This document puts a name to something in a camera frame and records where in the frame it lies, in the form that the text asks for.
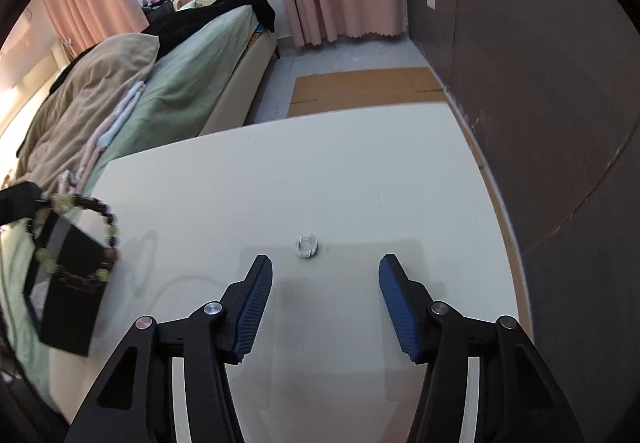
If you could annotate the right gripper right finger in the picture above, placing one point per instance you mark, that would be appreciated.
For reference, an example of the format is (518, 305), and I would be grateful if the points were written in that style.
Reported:
(407, 303)

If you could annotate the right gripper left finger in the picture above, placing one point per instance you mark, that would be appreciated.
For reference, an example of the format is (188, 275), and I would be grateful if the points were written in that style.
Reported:
(244, 303)

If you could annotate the black jewelry box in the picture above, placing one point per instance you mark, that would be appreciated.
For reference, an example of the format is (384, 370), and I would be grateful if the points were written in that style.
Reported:
(65, 284)

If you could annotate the beige comforter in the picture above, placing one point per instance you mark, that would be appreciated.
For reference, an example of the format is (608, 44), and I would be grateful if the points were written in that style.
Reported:
(66, 122)

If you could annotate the brown cardboard sheet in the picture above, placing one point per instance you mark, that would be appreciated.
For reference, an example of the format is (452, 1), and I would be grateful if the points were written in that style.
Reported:
(379, 87)

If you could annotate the black clothing on bed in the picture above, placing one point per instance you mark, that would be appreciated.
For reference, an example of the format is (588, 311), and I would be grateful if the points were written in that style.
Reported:
(210, 15)

